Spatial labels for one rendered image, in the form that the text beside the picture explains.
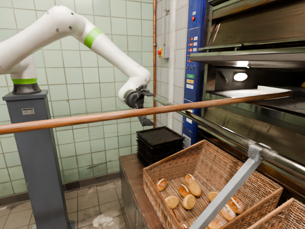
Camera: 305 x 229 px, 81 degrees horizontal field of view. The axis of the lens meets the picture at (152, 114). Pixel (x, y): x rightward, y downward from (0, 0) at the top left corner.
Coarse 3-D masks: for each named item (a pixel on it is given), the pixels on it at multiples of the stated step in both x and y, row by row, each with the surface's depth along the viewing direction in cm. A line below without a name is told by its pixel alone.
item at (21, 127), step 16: (256, 96) 95; (272, 96) 100; (112, 112) 67; (128, 112) 68; (144, 112) 71; (160, 112) 74; (0, 128) 53; (16, 128) 55; (32, 128) 56; (48, 128) 59
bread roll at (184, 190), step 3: (180, 186) 112; (183, 186) 110; (186, 186) 110; (180, 189) 110; (183, 189) 109; (186, 189) 108; (189, 189) 110; (180, 192) 109; (183, 192) 108; (186, 192) 107; (189, 192) 108; (183, 195) 107; (186, 195) 107
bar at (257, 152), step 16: (208, 128) 65; (224, 128) 59; (240, 144) 52; (256, 144) 48; (256, 160) 47; (272, 160) 43; (288, 160) 41; (240, 176) 47; (304, 176) 37; (224, 192) 47; (208, 208) 47; (192, 224) 47; (208, 224) 47
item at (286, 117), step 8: (208, 96) 120; (216, 96) 113; (224, 96) 109; (232, 104) 101; (240, 104) 96; (248, 104) 92; (256, 104) 90; (256, 112) 88; (264, 112) 84; (272, 112) 80; (280, 112) 77; (288, 112) 76; (296, 112) 76; (280, 120) 78; (288, 120) 74; (296, 120) 72; (304, 120) 69
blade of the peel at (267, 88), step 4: (260, 88) 134; (264, 88) 131; (268, 88) 128; (272, 88) 125; (276, 88) 123; (280, 88) 138; (284, 88) 138; (288, 88) 138; (292, 88) 137; (296, 88) 137; (300, 88) 137; (304, 88) 137; (304, 92) 108; (304, 96) 108
